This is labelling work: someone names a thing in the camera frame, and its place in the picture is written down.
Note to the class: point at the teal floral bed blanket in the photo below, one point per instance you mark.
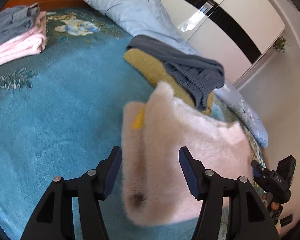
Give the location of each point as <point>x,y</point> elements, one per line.
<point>61,110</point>

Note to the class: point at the folded pink garment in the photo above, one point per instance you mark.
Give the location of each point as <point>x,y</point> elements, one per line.
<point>32,42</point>

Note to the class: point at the folded grey-blue garment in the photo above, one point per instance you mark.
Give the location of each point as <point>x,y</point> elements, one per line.
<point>17,20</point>

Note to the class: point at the mustard yellow knit garment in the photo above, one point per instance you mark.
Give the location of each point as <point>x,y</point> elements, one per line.
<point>154,72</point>

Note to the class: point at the orange wooden bed frame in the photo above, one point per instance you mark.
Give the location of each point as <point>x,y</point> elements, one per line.
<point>46,5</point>

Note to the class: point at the green hanging plant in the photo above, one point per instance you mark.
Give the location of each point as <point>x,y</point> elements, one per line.
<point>280,44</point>

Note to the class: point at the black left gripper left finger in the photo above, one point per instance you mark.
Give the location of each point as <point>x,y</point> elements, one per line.
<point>53,216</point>

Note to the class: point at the light blue floral duvet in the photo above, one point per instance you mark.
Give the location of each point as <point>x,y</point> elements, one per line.
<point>150,18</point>

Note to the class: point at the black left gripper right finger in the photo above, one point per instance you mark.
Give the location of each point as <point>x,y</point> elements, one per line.
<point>247,215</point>

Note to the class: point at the person's right hand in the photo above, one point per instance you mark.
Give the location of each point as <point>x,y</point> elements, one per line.
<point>273,208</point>

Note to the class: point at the white and black wardrobe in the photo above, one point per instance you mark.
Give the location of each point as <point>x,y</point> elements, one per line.
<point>236,33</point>

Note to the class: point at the dark grey-blue pants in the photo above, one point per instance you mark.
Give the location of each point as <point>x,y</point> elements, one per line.
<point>197,75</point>

